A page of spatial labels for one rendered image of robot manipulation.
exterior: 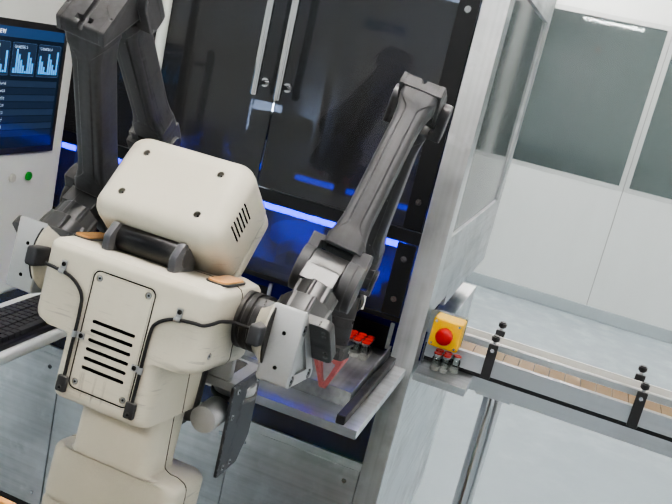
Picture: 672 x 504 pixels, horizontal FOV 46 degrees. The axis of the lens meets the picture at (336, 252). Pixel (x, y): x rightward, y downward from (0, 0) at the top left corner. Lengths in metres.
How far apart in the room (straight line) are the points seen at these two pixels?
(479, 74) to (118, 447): 1.10
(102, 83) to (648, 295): 5.69
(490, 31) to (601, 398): 0.89
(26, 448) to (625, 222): 4.92
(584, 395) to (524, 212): 4.53
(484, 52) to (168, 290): 1.00
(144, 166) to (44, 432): 1.45
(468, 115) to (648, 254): 4.76
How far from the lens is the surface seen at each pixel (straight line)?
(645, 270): 6.53
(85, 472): 1.33
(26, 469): 2.62
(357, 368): 1.88
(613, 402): 2.04
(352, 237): 1.24
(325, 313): 1.15
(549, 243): 6.50
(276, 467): 2.17
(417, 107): 1.34
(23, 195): 2.13
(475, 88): 1.83
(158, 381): 1.14
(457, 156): 1.84
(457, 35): 1.85
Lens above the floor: 1.58
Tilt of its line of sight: 14 degrees down
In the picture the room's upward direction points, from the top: 13 degrees clockwise
